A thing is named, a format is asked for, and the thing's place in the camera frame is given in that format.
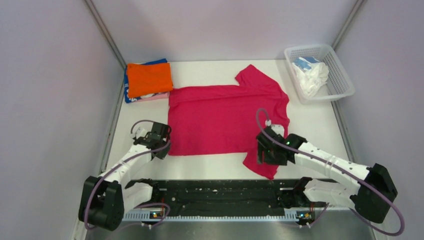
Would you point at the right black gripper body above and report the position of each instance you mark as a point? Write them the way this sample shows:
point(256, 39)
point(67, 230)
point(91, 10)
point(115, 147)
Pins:
point(267, 155)

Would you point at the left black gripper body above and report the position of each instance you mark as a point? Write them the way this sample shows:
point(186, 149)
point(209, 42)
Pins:
point(163, 153)

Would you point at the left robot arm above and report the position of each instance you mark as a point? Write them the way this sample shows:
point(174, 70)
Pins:
point(106, 198)

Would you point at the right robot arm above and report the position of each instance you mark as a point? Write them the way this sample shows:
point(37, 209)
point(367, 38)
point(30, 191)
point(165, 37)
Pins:
point(367, 190)

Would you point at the light pink folded t-shirt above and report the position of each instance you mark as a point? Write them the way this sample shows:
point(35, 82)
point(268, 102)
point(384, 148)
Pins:
point(153, 96)

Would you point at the blue folded t-shirt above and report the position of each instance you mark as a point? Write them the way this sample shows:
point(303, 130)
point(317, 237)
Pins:
point(126, 86)

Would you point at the orange folded t-shirt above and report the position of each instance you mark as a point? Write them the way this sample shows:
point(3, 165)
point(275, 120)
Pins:
point(148, 79)

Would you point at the white crumpled t-shirt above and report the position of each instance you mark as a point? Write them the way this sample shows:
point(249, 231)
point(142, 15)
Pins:
point(312, 80)

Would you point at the white plastic basket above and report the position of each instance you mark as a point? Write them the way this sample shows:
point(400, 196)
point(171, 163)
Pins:
point(338, 85)

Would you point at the light blue cloth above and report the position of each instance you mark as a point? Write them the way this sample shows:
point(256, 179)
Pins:
point(306, 63)

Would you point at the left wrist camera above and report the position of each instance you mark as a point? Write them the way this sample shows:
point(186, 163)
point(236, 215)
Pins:
point(139, 133)

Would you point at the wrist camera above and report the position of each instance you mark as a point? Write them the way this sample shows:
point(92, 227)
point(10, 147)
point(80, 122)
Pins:
point(139, 133)
point(276, 128)

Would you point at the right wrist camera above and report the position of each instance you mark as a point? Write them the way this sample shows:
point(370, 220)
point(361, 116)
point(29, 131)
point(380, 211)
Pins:
point(276, 128)

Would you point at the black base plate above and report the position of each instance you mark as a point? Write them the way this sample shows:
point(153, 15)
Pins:
point(230, 198)

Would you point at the white cable duct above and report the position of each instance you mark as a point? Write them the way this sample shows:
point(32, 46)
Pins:
point(145, 216)

